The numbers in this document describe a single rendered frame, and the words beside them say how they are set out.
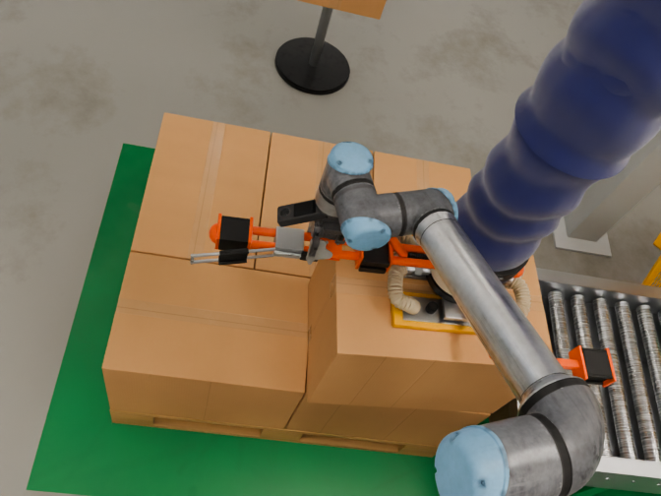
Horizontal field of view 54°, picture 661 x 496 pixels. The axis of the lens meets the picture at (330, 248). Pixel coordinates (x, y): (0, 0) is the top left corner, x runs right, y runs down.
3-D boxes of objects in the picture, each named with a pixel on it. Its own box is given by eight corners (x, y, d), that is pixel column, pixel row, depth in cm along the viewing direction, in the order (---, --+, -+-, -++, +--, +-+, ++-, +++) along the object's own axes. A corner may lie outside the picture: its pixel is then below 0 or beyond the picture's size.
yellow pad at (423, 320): (508, 305, 181) (515, 297, 177) (512, 339, 176) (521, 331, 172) (390, 293, 175) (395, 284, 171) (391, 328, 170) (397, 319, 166)
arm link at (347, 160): (337, 176, 128) (325, 136, 132) (324, 212, 138) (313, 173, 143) (382, 172, 131) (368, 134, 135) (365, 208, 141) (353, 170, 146)
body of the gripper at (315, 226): (343, 247, 155) (356, 218, 145) (307, 242, 153) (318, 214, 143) (343, 219, 159) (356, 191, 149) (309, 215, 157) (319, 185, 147)
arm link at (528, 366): (658, 448, 87) (445, 172, 136) (578, 468, 83) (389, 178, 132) (626, 495, 94) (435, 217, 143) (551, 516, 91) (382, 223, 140)
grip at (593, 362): (597, 354, 167) (609, 347, 163) (605, 388, 162) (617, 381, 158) (568, 352, 165) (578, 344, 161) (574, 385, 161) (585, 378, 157)
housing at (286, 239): (301, 237, 166) (304, 227, 162) (300, 260, 162) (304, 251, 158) (273, 234, 164) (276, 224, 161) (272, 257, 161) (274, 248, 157)
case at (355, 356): (476, 300, 228) (531, 241, 195) (493, 413, 208) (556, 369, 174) (307, 284, 217) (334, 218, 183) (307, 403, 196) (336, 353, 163)
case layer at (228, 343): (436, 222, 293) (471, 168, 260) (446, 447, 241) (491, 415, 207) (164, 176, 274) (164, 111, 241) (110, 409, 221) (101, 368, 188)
